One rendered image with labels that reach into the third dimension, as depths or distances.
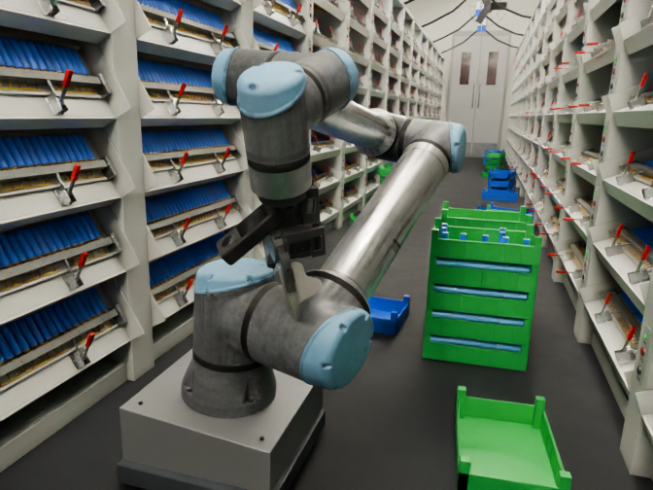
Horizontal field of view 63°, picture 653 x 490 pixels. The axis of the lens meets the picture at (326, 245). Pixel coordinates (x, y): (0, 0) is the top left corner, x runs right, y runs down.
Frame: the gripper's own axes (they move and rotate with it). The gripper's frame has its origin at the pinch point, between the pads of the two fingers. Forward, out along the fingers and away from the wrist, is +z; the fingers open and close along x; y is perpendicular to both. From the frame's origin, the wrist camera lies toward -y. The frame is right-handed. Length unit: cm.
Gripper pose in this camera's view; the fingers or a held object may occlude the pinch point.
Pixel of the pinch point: (281, 295)
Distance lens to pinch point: 90.0
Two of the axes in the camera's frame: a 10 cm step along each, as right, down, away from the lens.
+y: 9.4, -2.3, 2.6
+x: -3.4, -5.3, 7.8
